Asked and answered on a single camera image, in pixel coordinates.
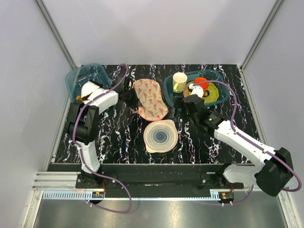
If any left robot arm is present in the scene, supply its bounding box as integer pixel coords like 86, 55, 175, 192
67, 77, 141, 188

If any floral mesh laundry bag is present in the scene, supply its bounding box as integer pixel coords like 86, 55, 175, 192
133, 78, 168, 122

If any white bra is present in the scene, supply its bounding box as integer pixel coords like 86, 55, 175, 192
81, 80, 103, 99

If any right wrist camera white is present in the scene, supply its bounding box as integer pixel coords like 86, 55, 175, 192
188, 84, 204, 98

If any orange mug black handle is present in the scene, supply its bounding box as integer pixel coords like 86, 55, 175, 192
194, 77, 209, 97

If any pale yellow mug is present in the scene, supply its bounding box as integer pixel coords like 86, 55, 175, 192
172, 72, 188, 93

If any yellow garment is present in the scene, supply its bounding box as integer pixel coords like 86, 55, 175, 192
76, 96, 83, 101

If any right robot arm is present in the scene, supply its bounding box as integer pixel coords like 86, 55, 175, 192
173, 95, 294, 197

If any teal plastic bin left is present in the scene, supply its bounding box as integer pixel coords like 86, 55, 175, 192
65, 63, 112, 102

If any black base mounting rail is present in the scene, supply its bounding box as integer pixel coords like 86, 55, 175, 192
47, 164, 251, 200

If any teal plastic bin right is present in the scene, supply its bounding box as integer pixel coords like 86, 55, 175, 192
163, 70, 229, 107

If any cream ringed ceramic plate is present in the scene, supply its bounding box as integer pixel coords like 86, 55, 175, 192
143, 120, 178, 153

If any teal plastic bin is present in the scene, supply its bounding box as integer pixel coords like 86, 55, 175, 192
163, 70, 229, 107
65, 63, 112, 102

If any pink plate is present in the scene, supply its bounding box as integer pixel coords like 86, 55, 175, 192
183, 81, 194, 97

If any aluminium frame rail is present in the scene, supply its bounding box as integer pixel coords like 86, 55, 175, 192
32, 171, 292, 200

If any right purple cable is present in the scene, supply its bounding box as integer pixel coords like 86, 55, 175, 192
192, 80, 303, 206

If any green polka dot plate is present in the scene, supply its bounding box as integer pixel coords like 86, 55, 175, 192
202, 83, 219, 105

